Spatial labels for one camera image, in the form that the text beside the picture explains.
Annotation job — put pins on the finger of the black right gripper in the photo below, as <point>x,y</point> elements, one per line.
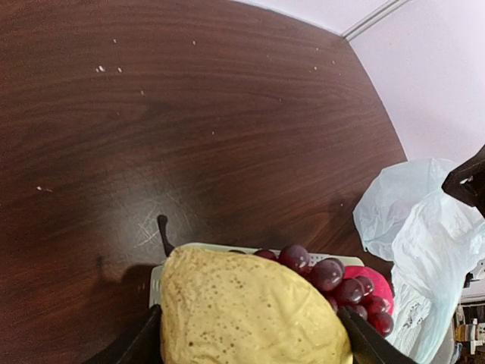
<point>466,183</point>

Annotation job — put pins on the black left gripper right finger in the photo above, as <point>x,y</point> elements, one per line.
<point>368,346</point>

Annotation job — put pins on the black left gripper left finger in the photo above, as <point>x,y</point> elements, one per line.
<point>141,343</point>

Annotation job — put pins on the light blue plastic bag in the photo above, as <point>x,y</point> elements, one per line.
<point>433,241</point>

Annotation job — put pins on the beige perforated plastic basket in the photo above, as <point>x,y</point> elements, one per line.
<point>155,279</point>

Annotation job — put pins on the pale yellow wrinkled fruit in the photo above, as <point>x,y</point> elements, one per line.
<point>183,339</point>

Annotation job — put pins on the red lychee bunch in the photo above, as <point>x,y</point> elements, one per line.
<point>162,226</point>

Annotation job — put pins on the pink red round fruit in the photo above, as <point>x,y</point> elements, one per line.
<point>381,287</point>

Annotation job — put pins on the dark purple grape bunch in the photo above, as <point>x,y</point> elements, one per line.
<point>341,284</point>

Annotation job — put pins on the right aluminium frame post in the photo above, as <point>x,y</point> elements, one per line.
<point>373,18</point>

